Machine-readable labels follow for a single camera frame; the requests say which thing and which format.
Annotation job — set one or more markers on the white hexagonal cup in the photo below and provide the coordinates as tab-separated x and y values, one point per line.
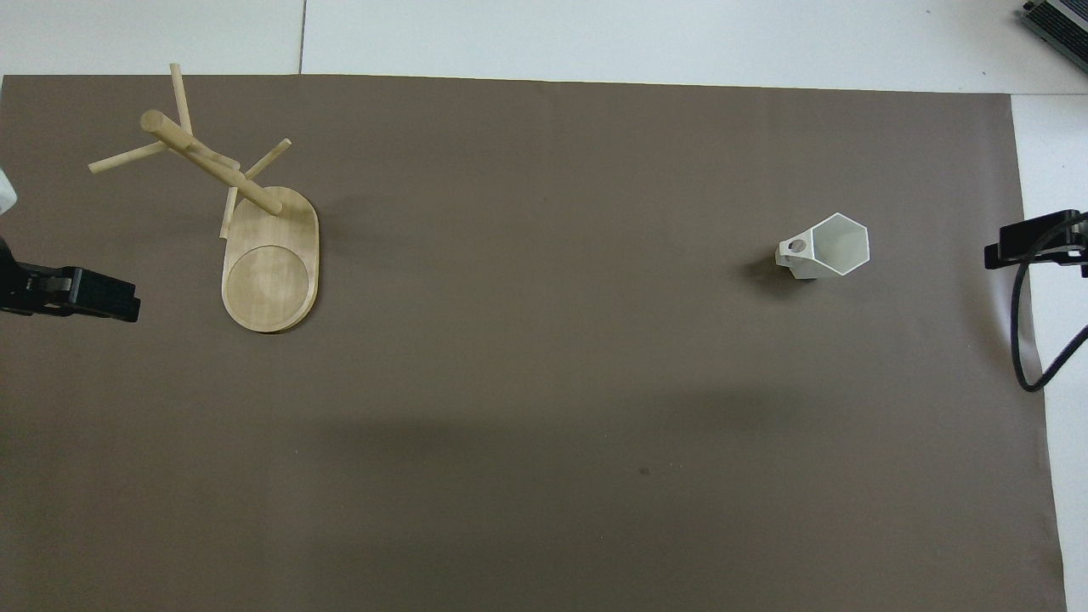
806	248

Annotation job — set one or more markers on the wooden cup rack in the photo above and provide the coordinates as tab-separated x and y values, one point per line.
270	285

